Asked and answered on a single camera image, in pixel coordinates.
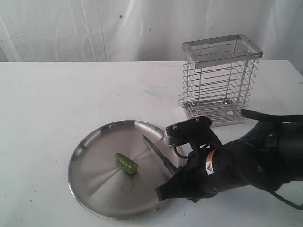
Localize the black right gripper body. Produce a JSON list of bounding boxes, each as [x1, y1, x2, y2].
[[175, 132, 240, 201]]

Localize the black handled kitchen knife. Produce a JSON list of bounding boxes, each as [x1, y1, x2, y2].
[[143, 135, 178, 175]]

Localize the green cucumber piece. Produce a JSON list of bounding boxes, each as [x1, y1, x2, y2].
[[114, 153, 139, 175]]

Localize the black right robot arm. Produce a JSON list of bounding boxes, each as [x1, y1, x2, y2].
[[155, 109, 303, 202]]

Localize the round stainless steel plate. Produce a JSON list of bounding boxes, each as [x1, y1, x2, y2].
[[68, 120, 184, 219]]

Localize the white backdrop curtain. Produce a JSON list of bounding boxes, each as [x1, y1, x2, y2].
[[0, 0, 303, 64]]

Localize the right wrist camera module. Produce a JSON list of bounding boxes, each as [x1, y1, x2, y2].
[[164, 116, 212, 145]]

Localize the steel wire rack basket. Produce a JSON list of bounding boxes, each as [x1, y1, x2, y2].
[[179, 34, 263, 127]]

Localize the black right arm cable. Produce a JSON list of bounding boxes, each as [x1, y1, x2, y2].
[[267, 182, 303, 217]]

